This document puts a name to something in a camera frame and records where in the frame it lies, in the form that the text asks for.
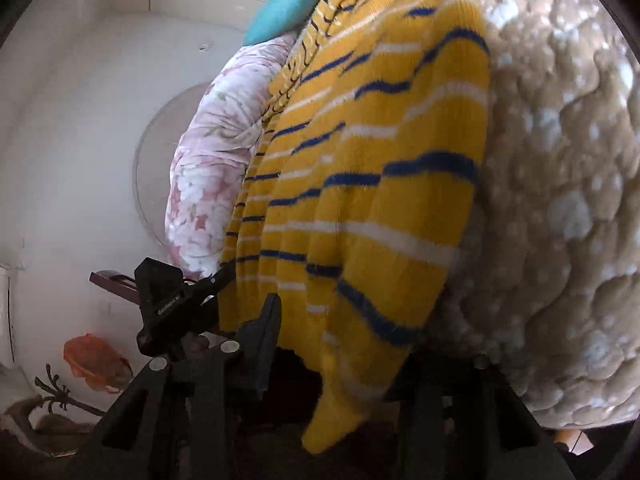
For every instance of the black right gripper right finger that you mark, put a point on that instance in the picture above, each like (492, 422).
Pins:
(459, 419)

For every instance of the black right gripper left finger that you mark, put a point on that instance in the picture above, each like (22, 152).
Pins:
(180, 420)

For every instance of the yellow striped knit sweater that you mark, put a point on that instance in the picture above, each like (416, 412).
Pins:
(357, 198)

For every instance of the orange leaf decoration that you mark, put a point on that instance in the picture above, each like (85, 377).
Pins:
(94, 360)

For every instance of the pink floral quilt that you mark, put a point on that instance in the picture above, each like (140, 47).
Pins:
(213, 154)

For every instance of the beige white-dotted bedspread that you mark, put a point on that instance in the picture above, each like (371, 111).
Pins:
(547, 280)

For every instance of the teal pillow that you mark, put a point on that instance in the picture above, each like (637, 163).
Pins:
(275, 18)

